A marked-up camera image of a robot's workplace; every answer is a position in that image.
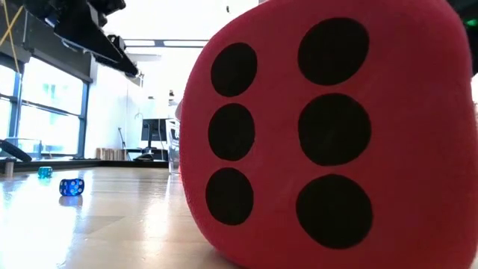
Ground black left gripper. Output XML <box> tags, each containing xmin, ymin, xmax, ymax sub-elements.
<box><xmin>22</xmin><ymin>0</ymin><xmax>140</xmax><ymax>78</ymax></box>

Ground small dark blue die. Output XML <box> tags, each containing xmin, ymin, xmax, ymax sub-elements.
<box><xmin>58</xmin><ymin>178</ymin><xmax>85</xmax><ymax>197</ymax></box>

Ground large red foam die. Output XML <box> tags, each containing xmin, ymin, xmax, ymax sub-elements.
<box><xmin>178</xmin><ymin>0</ymin><xmax>478</xmax><ymax>269</ymax></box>

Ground black computer monitor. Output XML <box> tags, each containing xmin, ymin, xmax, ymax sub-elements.
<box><xmin>134</xmin><ymin>118</ymin><xmax>168</xmax><ymax>161</ymax></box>

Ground wooden blocks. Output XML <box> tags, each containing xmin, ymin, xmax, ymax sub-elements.
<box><xmin>95</xmin><ymin>147</ymin><xmax>128</xmax><ymax>161</ymax></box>

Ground clear plastic bin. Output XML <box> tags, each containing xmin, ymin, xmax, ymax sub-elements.
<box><xmin>165</xmin><ymin>118</ymin><xmax>182</xmax><ymax>175</ymax></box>

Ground yellow cable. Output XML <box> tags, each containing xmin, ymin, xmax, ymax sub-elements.
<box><xmin>0</xmin><ymin>0</ymin><xmax>24</xmax><ymax>74</ymax></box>

